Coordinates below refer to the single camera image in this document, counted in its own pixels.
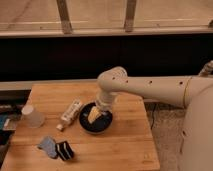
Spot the black round bowl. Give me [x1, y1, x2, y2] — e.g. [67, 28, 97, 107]
[79, 102, 113, 133]

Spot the blue cloth piece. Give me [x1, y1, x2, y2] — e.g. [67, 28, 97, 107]
[37, 136, 58, 159]

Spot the white tube with label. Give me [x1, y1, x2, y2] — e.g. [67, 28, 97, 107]
[56, 99, 83, 131]

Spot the black cable on floor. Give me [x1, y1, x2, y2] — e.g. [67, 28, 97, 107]
[149, 103, 158, 131]

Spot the wooden table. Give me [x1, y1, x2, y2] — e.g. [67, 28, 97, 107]
[1, 82, 160, 171]

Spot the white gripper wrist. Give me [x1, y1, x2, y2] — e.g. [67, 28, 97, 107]
[88, 91, 117, 122]

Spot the black striped eraser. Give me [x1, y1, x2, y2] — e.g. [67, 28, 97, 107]
[55, 141, 74, 161]

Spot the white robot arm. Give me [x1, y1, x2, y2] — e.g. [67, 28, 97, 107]
[89, 60, 213, 171]

